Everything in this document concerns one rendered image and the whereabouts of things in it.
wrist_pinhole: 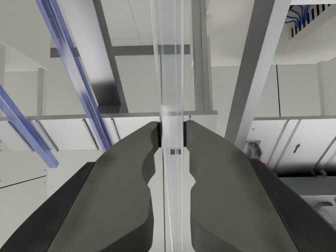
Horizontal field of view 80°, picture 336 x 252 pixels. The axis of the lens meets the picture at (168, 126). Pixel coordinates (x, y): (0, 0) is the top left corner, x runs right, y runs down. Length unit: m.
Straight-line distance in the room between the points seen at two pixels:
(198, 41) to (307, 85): 1.99
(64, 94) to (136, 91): 0.75
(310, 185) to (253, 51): 0.33
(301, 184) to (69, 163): 2.06
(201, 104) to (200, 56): 0.15
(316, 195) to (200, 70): 0.43
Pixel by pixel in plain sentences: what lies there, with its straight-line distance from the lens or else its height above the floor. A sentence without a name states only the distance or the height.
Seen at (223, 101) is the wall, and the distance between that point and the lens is 2.16.
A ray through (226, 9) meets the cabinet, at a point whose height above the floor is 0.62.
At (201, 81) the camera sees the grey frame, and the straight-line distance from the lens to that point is 0.64.
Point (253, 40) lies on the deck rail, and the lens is 0.34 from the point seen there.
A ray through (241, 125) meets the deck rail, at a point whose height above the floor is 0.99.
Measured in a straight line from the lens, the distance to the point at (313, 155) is 0.53.
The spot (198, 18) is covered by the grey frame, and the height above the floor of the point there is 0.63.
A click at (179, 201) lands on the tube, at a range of 0.19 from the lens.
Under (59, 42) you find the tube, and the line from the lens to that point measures 0.24.
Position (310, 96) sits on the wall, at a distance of 2.55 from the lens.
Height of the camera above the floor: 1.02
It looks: 5 degrees down
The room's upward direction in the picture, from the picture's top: 179 degrees clockwise
